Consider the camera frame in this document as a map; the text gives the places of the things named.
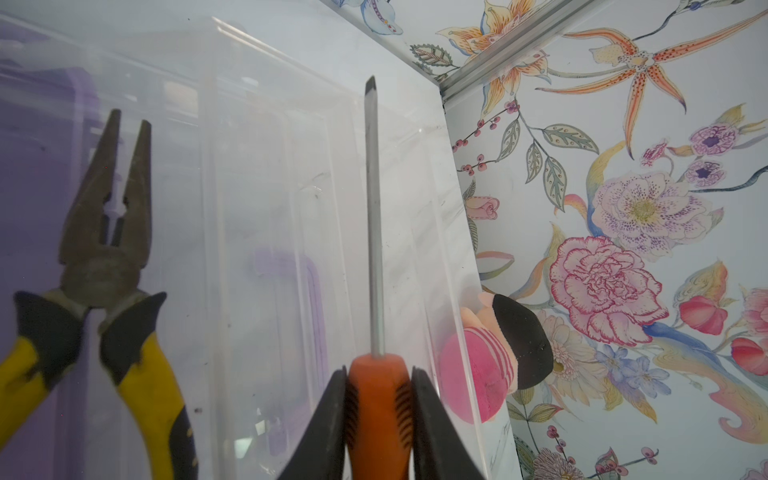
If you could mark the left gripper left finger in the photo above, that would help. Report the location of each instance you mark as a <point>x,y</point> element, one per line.
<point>320,454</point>

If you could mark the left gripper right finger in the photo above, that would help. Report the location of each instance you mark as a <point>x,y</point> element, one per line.
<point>439,453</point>

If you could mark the purple plastic tool box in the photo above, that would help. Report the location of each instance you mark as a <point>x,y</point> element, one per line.
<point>258,197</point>

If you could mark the yellow handled pliers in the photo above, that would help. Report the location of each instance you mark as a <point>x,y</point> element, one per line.
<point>103,261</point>

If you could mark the pink striped ball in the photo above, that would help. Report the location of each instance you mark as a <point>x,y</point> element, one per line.
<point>478,364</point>

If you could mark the black round pad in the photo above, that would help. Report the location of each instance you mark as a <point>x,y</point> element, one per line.
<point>524,333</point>

